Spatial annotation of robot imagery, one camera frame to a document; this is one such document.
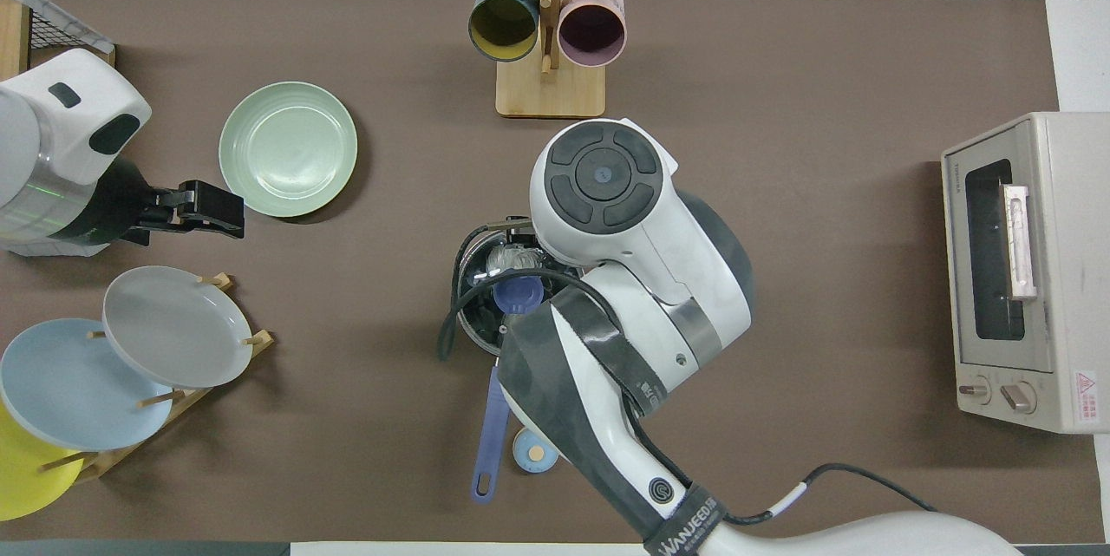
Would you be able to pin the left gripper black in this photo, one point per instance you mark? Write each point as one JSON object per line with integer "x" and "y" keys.
{"x": 156, "y": 211}

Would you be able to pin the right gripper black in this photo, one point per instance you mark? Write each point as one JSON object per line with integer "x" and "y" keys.
{"x": 523, "y": 235}

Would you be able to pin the clear plastic noodle bag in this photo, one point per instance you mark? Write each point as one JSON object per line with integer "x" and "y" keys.
{"x": 513, "y": 259}

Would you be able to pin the glass lid blue knob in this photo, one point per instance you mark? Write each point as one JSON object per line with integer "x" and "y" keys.
{"x": 519, "y": 294}

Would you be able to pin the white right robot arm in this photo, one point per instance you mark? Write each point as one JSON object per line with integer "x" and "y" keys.
{"x": 642, "y": 261}

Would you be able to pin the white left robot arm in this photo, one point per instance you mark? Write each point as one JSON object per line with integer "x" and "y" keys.
{"x": 61, "y": 131}

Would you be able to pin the mint green plate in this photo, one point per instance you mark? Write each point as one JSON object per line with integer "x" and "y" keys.
{"x": 286, "y": 148}

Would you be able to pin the grey plate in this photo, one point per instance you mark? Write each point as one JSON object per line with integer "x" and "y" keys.
{"x": 173, "y": 326}

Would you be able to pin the wooden plate rack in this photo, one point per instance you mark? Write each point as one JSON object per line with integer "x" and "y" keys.
{"x": 199, "y": 395}

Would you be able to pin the light blue plate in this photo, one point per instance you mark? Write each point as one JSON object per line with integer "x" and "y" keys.
{"x": 69, "y": 387}

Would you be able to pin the yellow plate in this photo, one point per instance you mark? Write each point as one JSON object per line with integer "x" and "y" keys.
{"x": 26, "y": 478}

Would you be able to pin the wooden mug tree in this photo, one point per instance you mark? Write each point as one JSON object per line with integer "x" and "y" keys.
{"x": 551, "y": 92}

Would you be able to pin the dark teal mug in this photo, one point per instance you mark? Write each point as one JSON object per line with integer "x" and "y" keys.
{"x": 503, "y": 27}

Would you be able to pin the pink mug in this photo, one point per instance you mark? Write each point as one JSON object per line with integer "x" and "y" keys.
{"x": 592, "y": 31}

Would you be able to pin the small blue round cap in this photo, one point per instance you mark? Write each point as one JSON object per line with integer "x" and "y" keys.
{"x": 531, "y": 452}

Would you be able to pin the brown table mat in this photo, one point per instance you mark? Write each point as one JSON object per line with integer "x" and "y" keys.
{"x": 824, "y": 105}

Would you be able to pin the beige toaster oven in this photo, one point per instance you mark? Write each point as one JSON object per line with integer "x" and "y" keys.
{"x": 1041, "y": 278}

